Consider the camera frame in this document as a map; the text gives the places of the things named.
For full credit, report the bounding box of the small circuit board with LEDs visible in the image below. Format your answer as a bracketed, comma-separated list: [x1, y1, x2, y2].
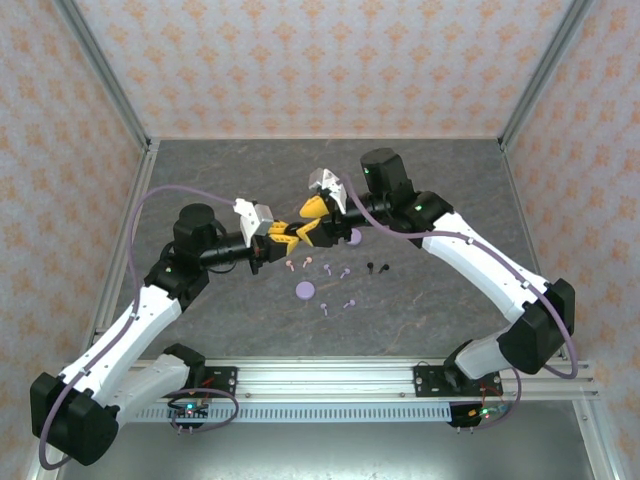
[467, 403, 507, 421]
[169, 399, 212, 421]

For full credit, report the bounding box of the grey metal front plate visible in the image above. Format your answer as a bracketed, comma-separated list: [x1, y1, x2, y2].
[54, 422, 601, 480]

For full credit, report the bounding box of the aluminium table side rail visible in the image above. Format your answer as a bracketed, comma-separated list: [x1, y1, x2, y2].
[498, 139, 626, 480]
[24, 139, 161, 480]

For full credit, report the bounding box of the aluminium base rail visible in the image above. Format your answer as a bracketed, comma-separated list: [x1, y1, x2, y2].
[127, 355, 601, 401]

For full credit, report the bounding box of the white slotted cable duct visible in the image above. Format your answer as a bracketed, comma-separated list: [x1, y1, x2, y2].
[117, 403, 454, 425]

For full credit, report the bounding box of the aluminium frame post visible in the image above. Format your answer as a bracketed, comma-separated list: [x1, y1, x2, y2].
[52, 0, 154, 151]
[498, 0, 597, 151]

